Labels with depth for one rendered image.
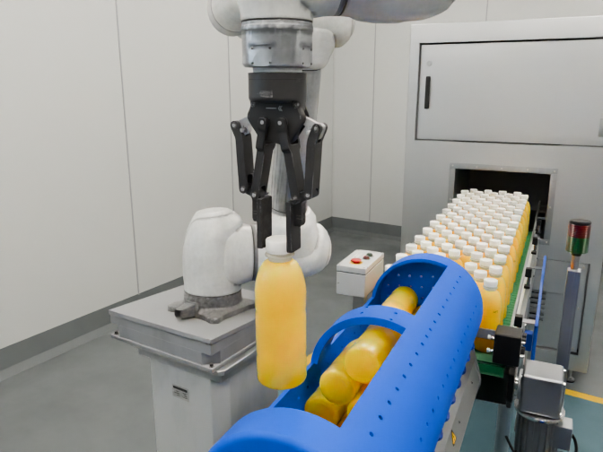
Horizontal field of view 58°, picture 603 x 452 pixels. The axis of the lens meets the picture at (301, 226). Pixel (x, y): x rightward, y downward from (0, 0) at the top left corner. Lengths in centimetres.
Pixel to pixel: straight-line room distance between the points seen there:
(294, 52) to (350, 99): 564
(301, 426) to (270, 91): 43
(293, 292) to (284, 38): 33
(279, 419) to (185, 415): 80
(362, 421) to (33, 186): 310
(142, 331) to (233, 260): 30
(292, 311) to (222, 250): 68
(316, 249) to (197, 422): 55
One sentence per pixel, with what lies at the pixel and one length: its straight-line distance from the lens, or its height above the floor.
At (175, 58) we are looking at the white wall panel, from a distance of 442.
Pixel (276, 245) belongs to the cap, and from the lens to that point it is 74.
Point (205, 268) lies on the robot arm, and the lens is 142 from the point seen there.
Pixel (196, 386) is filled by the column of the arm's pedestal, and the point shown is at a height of 92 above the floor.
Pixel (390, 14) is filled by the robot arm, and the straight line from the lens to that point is 75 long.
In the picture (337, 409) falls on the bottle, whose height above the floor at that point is 106.
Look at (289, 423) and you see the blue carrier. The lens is 76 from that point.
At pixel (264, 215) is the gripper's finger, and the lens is 75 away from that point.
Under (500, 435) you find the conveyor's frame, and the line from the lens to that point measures 219.
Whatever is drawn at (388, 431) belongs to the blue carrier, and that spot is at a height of 119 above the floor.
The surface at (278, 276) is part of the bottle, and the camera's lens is 74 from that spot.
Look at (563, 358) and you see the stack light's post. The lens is 203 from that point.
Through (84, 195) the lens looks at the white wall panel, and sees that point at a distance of 389.
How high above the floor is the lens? 166
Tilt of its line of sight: 14 degrees down
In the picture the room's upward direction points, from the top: straight up
